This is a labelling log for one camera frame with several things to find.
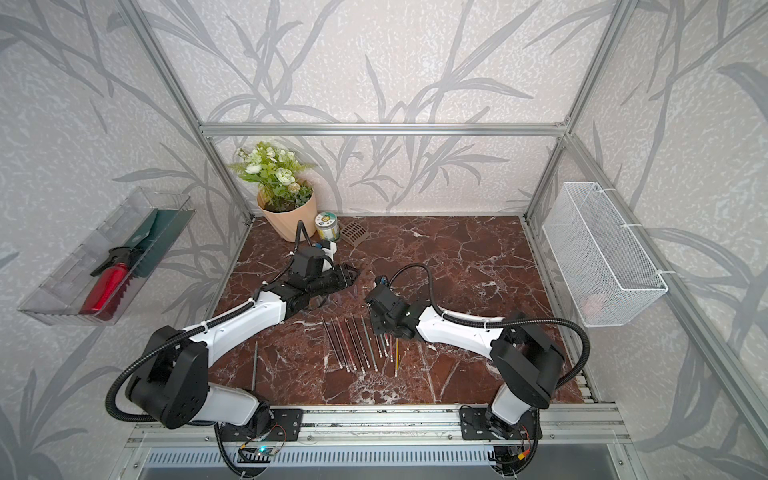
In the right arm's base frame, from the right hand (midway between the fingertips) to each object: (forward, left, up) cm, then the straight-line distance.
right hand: (376, 314), depth 86 cm
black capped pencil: (-6, +7, -7) cm, 11 cm away
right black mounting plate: (-27, -25, -5) cm, 37 cm away
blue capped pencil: (-11, +3, -7) cm, 13 cm away
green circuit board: (-32, +29, -9) cm, 44 cm away
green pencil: (-12, +35, -7) cm, 37 cm away
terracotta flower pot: (+32, +33, +6) cm, 46 cm away
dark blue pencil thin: (-6, +13, -6) cm, 16 cm away
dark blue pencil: (-7, +11, -7) cm, 15 cm away
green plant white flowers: (+40, +33, +21) cm, 56 cm away
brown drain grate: (+36, +11, -4) cm, 38 cm away
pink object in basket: (-5, -54, +14) cm, 56 cm away
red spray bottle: (-7, +51, +29) cm, 59 cm away
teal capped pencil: (+2, +5, -7) cm, 9 cm away
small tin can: (+35, +20, +1) cm, 40 cm away
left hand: (+9, +5, +8) cm, 13 cm away
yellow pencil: (-10, -6, -7) cm, 13 cm away
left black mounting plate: (-26, +22, -6) cm, 35 cm away
